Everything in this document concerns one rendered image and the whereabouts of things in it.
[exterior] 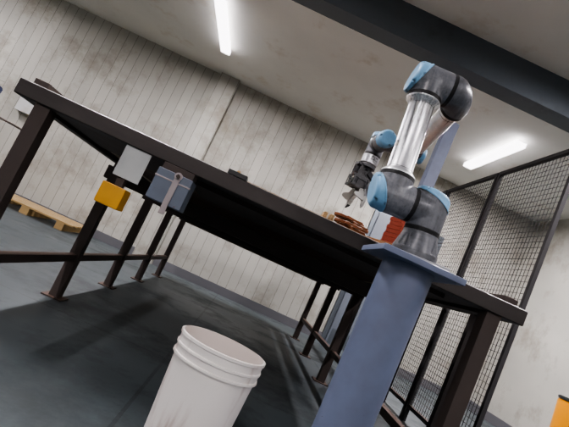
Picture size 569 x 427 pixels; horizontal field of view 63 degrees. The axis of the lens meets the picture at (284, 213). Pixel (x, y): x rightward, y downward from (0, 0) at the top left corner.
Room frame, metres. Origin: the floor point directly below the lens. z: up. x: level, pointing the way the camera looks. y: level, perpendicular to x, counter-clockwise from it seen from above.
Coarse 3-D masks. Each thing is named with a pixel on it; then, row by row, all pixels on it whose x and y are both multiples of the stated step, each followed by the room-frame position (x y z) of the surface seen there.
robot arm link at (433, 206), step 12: (420, 192) 1.44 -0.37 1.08; (432, 192) 1.43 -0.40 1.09; (420, 204) 1.42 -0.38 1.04; (432, 204) 1.43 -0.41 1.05; (444, 204) 1.43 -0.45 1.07; (408, 216) 1.45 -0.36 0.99; (420, 216) 1.44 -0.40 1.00; (432, 216) 1.43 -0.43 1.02; (444, 216) 1.44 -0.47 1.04; (432, 228) 1.43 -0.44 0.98
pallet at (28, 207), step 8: (16, 200) 5.86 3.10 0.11; (24, 200) 6.33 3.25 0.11; (24, 208) 5.83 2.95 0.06; (32, 208) 5.83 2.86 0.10; (40, 208) 6.18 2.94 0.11; (40, 216) 6.24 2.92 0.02; (48, 216) 5.85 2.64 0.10; (56, 216) 6.13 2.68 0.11; (56, 224) 5.86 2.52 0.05; (64, 224) 5.87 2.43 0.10; (72, 224) 6.09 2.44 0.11; (80, 224) 6.63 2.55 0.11
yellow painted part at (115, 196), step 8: (104, 184) 1.67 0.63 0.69; (112, 184) 1.67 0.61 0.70; (120, 184) 1.70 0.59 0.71; (104, 192) 1.67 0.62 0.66; (112, 192) 1.67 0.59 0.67; (120, 192) 1.67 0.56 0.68; (128, 192) 1.71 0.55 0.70; (96, 200) 1.67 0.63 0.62; (104, 200) 1.67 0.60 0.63; (112, 200) 1.67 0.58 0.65; (120, 200) 1.67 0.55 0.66; (120, 208) 1.71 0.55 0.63
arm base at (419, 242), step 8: (408, 224) 1.47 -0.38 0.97; (408, 232) 1.45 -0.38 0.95; (416, 232) 1.44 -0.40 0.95; (424, 232) 1.43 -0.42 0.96; (432, 232) 1.43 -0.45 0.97; (400, 240) 1.46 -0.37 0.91; (408, 240) 1.44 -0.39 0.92; (416, 240) 1.43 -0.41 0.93; (424, 240) 1.42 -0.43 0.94; (432, 240) 1.43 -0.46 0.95; (400, 248) 1.44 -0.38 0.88; (408, 248) 1.42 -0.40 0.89; (416, 248) 1.42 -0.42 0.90; (424, 248) 1.42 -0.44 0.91; (432, 248) 1.44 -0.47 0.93; (424, 256) 1.41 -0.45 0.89; (432, 256) 1.42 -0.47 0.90
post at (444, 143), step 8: (456, 128) 3.70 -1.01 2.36; (440, 136) 3.74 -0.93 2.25; (448, 136) 3.70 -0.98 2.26; (440, 144) 3.70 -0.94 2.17; (448, 144) 3.70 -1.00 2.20; (432, 152) 3.78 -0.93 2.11; (440, 152) 3.70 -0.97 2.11; (432, 160) 3.70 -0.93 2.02; (440, 160) 3.70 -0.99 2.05; (432, 168) 3.70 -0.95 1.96; (440, 168) 3.70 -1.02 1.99; (424, 176) 3.72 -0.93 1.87; (432, 176) 3.70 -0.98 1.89; (424, 184) 3.70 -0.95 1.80; (432, 184) 3.70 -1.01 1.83
